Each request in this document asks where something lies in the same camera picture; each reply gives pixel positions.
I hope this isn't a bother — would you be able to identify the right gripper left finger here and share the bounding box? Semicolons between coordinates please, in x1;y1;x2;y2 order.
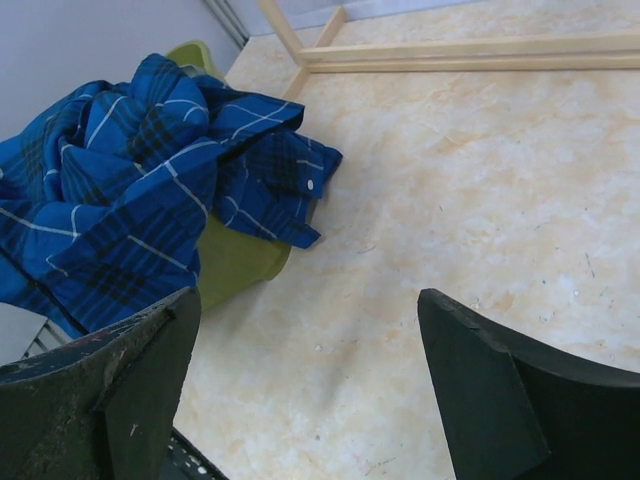
1;288;201;479

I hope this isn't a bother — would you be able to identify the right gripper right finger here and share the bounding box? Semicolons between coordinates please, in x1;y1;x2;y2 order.
417;289;639;479

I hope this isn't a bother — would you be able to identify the blue plaid shirt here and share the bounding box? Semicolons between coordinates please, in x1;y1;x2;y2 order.
1;54;342;338

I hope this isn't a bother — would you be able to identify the olive green plastic basket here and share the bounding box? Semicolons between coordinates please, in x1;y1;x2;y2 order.
164;39;292;314

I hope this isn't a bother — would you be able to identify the wooden clothes rack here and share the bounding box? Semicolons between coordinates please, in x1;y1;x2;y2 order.
258;1;639;100

